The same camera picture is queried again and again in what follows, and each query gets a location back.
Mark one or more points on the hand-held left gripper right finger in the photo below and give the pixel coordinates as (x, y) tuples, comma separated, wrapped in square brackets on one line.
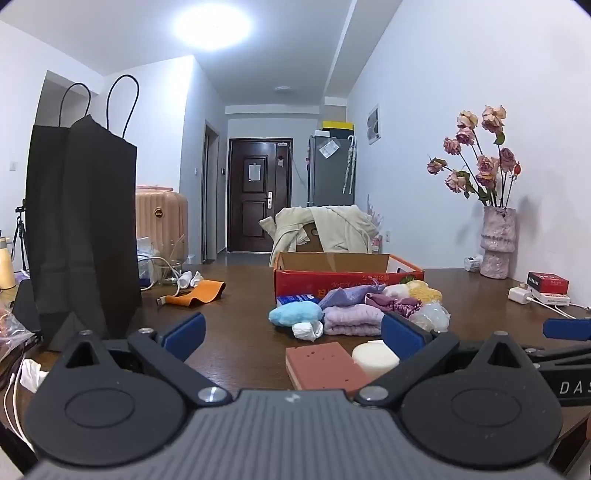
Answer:
[(401, 337)]

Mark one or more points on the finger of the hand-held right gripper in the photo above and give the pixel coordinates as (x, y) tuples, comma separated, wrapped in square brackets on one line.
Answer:
[(568, 328), (563, 355)]

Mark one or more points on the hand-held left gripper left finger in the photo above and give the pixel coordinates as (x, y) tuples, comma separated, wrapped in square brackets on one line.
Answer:
[(184, 333)]

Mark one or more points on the pink satin cloth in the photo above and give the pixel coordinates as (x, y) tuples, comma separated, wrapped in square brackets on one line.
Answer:
[(397, 305)]

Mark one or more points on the white round foam puff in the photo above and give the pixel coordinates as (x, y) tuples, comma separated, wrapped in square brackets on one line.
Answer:
[(371, 360)]

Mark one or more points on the yellow fluffy cloth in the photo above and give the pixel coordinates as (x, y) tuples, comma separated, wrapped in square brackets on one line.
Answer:
[(425, 290)]

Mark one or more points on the lilac fluffy towel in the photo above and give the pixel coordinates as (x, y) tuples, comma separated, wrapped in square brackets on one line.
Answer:
[(351, 321)]

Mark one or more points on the brick red sponge block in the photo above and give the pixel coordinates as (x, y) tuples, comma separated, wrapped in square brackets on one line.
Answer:
[(323, 369)]

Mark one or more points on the red cardboard box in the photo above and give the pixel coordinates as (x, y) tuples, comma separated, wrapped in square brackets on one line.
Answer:
[(341, 277)]

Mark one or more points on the white sock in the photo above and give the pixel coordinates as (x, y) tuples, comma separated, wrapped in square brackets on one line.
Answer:
[(307, 330)]

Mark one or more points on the light blue plush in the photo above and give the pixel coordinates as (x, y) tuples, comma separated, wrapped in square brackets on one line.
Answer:
[(295, 314)]

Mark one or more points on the blue tissue packet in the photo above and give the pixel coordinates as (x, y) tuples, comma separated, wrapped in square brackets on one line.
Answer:
[(295, 300)]

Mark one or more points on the small red box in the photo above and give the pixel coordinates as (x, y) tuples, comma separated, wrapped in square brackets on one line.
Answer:
[(547, 281)]

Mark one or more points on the small white cloth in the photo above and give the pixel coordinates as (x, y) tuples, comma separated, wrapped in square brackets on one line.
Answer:
[(189, 279)]

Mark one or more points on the white plastic bag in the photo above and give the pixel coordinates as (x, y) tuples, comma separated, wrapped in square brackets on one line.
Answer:
[(145, 258)]

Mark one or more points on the small white pill bottle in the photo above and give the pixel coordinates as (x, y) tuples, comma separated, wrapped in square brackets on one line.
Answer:
[(473, 264)]

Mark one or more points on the pink textured vase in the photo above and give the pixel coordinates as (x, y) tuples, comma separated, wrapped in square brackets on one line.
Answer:
[(497, 244)]

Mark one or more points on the pink suitcase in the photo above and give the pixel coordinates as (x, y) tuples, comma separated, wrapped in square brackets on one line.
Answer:
[(161, 217)]

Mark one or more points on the beige coat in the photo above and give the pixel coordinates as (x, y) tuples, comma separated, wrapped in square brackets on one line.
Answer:
[(337, 230)]

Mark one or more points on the brown wooden chair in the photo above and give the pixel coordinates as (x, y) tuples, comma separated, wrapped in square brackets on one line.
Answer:
[(309, 242)]

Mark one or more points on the grey side door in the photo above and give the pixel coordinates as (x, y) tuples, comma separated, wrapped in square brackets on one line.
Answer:
[(210, 198)]

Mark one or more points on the black paper bag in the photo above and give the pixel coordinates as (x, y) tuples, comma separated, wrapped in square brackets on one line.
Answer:
[(83, 230)]

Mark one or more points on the dark brown entrance door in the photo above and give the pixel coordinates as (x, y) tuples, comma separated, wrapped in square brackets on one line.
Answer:
[(258, 207)]

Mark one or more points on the crumpled white tissue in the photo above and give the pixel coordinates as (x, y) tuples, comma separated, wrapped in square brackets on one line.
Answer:
[(34, 374)]

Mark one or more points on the crumpled clear plastic wrap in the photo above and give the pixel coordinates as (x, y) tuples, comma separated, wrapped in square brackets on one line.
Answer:
[(14, 330)]

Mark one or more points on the grey fridge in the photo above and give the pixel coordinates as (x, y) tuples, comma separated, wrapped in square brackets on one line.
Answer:
[(328, 180)]

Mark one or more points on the folded umbrella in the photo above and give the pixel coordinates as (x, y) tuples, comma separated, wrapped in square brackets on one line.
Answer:
[(349, 166)]

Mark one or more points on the cream bottle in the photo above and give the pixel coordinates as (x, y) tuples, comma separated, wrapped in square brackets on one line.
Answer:
[(7, 267)]

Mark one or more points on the black tripod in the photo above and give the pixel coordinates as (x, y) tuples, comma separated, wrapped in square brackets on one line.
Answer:
[(19, 230)]

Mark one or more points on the paper note on fridge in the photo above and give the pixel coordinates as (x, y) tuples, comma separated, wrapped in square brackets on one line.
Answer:
[(329, 149)]

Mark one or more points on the yellow and black box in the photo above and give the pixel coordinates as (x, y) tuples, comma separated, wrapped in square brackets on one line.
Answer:
[(337, 125)]

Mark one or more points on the small ceiling lamp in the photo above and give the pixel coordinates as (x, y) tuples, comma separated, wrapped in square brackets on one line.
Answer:
[(284, 88)]

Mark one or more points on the round ceiling lamp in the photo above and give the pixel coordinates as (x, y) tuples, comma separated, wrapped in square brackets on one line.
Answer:
[(212, 25)]

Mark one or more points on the framed wall picture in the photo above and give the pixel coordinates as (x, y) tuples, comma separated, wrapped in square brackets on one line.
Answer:
[(373, 123)]

